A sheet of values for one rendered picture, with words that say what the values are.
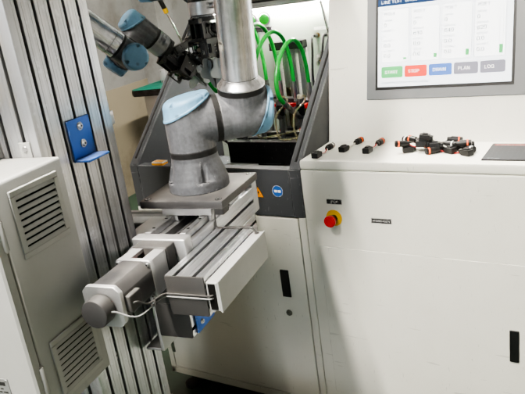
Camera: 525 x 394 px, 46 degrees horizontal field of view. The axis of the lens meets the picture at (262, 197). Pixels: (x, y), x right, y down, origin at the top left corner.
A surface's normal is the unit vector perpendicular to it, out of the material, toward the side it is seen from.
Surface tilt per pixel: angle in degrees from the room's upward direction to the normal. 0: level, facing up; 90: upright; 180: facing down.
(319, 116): 90
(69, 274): 90
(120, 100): 90
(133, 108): 90
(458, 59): 76
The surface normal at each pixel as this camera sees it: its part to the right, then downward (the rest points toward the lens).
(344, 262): -0.50, 0.33
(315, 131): 0.86, 0.05
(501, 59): -0.51, 0.10
